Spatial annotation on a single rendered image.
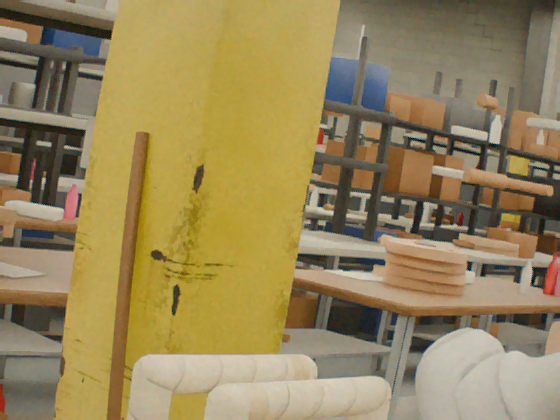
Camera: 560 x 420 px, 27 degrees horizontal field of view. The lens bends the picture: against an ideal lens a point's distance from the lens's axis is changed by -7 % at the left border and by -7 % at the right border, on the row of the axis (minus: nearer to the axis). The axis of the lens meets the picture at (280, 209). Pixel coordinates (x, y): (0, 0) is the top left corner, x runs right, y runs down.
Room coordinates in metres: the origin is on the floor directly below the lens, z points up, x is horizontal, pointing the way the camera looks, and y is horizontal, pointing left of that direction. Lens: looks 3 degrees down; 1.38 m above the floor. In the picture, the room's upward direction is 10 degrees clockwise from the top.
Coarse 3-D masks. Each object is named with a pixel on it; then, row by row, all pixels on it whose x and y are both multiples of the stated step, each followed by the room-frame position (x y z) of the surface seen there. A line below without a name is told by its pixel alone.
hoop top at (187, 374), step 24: (144, 360) 0.89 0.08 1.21; (168, 360) 0.90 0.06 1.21; (192, 360) 0.92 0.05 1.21; (216, 360) 0.94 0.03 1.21; (240, 360) 0.96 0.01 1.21; (264, 360) 0.98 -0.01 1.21; (288, 360) 1.00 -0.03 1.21; (312, 360) 1.02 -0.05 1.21; (192, 384) 0.91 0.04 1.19; (216, 384) 0.93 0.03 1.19
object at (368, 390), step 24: (240, 384) 0.85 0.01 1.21; (264, 384) 0.86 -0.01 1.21; (288, 384) 0.88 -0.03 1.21; (312, 384) 0.90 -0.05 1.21; (336, 384) 0.92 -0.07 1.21; (360, 384) 0.94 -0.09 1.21; (384, 384) 0.96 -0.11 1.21; (240, 408) 0.83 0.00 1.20; (264, 408) 0.85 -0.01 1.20; (288, 408) 0.87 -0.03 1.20; (312, 408) 0.89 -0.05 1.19; (336, 408) 0.91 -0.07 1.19; (360, 408) 0.93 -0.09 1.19
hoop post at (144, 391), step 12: (132, 384) 0.89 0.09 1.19; (144, 384) 0.88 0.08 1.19; (156, 384) 0.88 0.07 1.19; (168, 384) 0.89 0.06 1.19; (132, 396) 0.89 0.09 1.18; (144, 396) 0.88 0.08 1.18; (156, 396) 0.88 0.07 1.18; (168, 396) 0.89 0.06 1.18; (132, 408) 0.89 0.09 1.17; (144, 408) 0.88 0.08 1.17; (156, 408) 0.88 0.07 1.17; (168, 408) 0.89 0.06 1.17
